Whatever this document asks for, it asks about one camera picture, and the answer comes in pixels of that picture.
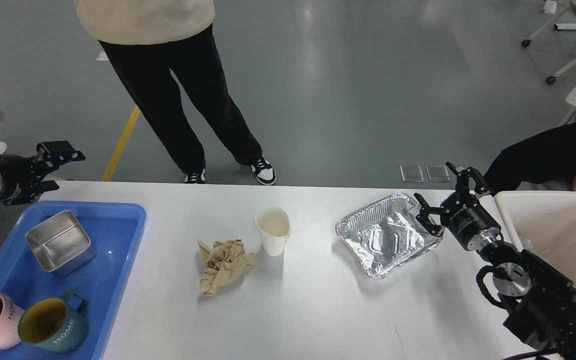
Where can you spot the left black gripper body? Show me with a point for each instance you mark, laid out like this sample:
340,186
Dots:
15,176

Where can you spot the teal mug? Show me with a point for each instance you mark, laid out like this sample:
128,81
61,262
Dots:
56,324

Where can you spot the white plastic bin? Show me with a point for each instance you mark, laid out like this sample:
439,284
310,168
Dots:
543,222

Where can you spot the standing person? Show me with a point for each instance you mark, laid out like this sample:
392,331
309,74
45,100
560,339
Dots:
159,48

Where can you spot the aluminium foil tray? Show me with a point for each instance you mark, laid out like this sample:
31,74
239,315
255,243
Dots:
386,234

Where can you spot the seated person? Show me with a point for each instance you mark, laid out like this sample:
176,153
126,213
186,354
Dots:
544,157

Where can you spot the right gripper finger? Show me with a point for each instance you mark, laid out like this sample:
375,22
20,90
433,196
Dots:
470,184
423,217

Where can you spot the blue plastic tray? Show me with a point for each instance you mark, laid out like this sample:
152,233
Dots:
115,230

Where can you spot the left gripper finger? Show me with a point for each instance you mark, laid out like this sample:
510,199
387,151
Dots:
27,195
51,155

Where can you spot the white paper cup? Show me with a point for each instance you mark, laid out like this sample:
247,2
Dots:
273,225

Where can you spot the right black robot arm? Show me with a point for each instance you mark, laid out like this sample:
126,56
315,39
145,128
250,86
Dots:
540,302

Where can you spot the crumpled brown paper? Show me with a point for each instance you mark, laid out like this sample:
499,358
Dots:
224,263

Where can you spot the stainless steel box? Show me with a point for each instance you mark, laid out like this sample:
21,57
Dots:
60,244

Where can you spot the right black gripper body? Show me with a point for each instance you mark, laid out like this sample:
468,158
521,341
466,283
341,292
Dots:
472,226

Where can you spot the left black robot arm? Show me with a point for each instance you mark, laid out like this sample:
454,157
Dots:
22,179

